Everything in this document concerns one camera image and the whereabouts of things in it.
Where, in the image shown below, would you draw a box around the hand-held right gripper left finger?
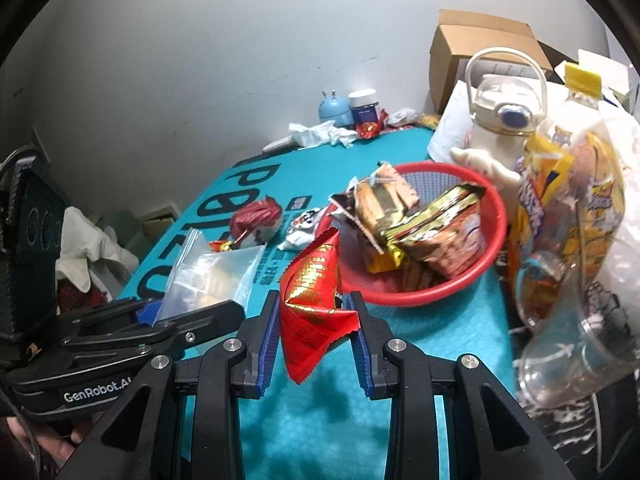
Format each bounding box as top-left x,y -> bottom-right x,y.
55,290 -> 281,480

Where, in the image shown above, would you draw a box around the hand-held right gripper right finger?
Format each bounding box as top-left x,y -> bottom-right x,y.
347,290 -> 576,480

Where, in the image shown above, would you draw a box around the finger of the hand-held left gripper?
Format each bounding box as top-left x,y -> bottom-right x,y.
62,299 -> 247,361
60,297 -> 158,336

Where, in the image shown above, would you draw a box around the clear zip bag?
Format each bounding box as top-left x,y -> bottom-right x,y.
155,229 -> 267,322

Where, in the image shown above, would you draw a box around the small red snack packet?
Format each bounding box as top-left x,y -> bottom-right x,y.
278,227 -> 360,385

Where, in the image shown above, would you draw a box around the red mesh plastic basket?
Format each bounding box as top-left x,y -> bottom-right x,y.
320,161 -> 508,308

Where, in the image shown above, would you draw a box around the dark red snack bag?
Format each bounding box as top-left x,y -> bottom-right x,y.
209,196 -> 284,253

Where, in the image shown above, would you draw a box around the white snack packet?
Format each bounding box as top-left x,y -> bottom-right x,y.
276,206 -> 331,252

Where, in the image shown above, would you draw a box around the cartoon print snack packet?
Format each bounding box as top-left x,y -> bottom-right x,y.
384,182 -> 488,281

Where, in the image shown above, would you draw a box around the biscuit picture snack packet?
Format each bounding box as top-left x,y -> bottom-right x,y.
329,162 -> 421,256

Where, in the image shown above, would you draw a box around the person's left hand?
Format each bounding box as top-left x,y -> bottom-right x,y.
5,415 -> 96,466

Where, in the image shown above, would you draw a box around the red checked cloth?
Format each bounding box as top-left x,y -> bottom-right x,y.
57,277 -> 108,313

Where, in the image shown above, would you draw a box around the teal printed mat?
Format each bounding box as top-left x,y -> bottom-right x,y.
122,127 -> 516,480

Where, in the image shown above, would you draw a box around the white cloth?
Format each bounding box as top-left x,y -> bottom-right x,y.
55,206 -> 140,293

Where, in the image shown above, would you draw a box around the white floor box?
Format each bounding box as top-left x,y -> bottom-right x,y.
139,202 -> 180,233

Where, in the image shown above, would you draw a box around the flat white box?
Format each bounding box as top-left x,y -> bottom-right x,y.
262,136 -> 296,155

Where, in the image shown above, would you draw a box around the large crumpled white tissue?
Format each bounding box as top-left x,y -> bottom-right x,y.
289,121 -> 341,148

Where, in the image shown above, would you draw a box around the black white printed bag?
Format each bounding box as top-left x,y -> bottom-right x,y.
525,390 -> 621,480

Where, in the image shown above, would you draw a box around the red foil wrapper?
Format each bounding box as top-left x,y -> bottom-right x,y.
356,110 -> 389,140

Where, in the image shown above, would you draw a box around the crumpled white wrapper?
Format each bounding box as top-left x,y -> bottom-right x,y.
387,107 -> 418,127

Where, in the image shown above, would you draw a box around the yellow label plastic bottle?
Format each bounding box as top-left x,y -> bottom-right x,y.
507,62 -> 636,408

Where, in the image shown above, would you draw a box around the white paper towel roll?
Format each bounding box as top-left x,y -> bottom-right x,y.
427,79 -> 481,163

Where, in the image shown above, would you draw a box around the blue round gadget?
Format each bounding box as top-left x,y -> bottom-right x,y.
318,89 -> 352,126

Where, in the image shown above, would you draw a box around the dark blue jar white lid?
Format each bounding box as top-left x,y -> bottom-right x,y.
348,89 -> 379,128

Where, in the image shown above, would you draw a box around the white plastic bag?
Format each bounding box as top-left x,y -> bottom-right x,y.
600,110 -> 640,311

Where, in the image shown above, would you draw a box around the cardboard box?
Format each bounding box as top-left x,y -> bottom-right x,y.
429,9 -> 556,113

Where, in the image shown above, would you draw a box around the white carton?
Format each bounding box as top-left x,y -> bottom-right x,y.
575,49 -> 640,111

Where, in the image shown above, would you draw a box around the cream water bottle with handle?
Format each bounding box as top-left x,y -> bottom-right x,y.
449,46 -> 548,193

